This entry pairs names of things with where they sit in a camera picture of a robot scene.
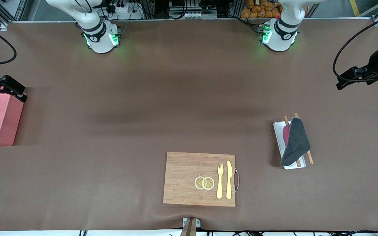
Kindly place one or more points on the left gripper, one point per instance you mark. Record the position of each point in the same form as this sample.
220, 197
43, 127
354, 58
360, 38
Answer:
375, 64

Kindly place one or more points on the dark grey cloth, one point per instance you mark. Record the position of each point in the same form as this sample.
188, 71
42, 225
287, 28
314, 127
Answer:
295, 144

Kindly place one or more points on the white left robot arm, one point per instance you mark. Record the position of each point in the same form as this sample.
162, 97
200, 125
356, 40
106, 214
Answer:
281, 41

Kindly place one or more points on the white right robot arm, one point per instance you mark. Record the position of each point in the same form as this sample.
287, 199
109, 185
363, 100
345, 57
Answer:
100, 42

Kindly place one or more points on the white rectangular tray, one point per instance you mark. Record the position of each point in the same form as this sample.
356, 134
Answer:
278, 134

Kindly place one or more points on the orange packaged snacks pile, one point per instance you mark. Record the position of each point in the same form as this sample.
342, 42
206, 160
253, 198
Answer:
258, 9

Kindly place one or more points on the white power strip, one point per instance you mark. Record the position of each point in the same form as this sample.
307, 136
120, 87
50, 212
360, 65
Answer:
125, 9

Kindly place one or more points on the yellow knife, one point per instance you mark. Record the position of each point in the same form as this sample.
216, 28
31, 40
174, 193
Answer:
229, 180

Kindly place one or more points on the white connector strip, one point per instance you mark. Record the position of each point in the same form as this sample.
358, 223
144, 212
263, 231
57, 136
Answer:
194, 14

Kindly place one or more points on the yellow fork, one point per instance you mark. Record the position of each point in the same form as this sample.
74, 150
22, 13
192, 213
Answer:
220, 186

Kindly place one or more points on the lemon slice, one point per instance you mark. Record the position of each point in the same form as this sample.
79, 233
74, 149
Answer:
208, 183
199, 183

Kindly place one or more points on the wooden cutting board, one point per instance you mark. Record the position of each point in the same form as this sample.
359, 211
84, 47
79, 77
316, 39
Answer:
182, 177

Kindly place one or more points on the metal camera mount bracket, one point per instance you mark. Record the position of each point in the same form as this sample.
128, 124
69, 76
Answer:
190, 227

